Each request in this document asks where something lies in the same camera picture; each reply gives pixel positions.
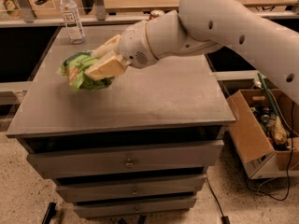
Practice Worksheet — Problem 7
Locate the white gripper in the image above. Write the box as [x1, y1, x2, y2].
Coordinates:
[84, 21, 158, 81]

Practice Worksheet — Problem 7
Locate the green rice chip bag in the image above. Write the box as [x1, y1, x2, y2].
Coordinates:
[57, 51, 115, 92]

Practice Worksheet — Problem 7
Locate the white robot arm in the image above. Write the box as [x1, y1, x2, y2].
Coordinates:
[85, 0, 299, 104]

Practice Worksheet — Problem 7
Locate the clear plastic water bottle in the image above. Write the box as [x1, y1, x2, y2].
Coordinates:
[60, 0, 85, 44]

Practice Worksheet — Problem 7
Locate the red cola can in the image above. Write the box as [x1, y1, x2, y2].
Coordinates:
[149, 9, 165, 20]

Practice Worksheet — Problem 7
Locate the grey drawer cabinet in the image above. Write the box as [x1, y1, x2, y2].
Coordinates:
[7, 32, 234, 207]

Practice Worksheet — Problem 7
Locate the top grey drawer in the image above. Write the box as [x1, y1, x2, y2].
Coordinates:
[27, 140, 223, 179]

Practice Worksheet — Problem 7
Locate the grey drawer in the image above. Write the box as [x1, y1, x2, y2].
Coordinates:
[74, 195, 196, 218]
[27, 140, 223, 179]
[56, 175, 206, 203]

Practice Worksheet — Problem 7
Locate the middle grey drawer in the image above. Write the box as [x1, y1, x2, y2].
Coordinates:
[56, 175, 206, 203]

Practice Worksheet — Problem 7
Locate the bottom grey drawer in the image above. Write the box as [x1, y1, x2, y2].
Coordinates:
[74, 195, 196, 218]

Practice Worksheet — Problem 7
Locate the brown cardboard box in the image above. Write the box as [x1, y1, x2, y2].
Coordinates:
[227, 89, 299, 179]

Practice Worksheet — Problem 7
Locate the green handled brush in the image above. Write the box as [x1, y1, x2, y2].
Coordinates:
[256, 72, 289, 147]

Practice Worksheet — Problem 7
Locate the black cable by box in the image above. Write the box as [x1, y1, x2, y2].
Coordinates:
[243, 101, 296, 202]

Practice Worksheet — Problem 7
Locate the black cable on floor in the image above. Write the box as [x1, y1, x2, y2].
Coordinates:
[205, 176, 232, 224]

